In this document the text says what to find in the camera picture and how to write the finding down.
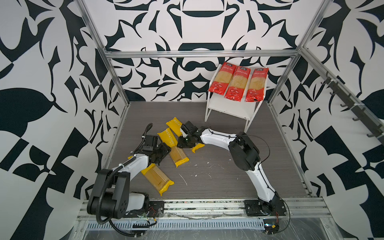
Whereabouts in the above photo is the yellow spaghetti bag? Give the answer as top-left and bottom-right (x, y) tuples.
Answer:
(166, 118), (205, 153)
(141, 164), (175, 196)
(158, 128), (190, 168)

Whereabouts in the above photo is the red spaghetti bag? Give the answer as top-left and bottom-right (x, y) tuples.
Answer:
(245, 68), (269, 102)
(224, 66), (251, 102)
(209, 62), (238, 96)

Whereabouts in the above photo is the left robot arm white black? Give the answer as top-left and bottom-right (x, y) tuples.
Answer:
(87, 136), (174, 222)

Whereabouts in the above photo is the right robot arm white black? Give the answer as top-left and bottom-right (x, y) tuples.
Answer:
(178, 121), (288, 217)

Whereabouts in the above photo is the white two-tier shelf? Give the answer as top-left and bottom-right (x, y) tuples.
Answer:
(205, 65), (264, 133)

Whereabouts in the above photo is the black corrugated cable hose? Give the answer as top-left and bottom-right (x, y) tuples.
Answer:
(95, 122), (158, 238)

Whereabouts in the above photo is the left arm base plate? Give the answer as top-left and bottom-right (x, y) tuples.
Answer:
(124, 201), (165, 218)

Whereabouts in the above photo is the white cable duct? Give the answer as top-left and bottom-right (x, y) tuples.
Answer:
(87, 219), (265, 231)

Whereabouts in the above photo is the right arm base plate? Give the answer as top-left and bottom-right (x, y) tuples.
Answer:
(244, 198), (287, 217)

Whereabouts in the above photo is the aluminium front rail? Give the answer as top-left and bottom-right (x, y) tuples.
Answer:
(77, 197), (331, 220)

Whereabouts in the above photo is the wall hook rack grey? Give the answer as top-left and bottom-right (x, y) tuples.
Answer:
(322, 71), (384, 145)

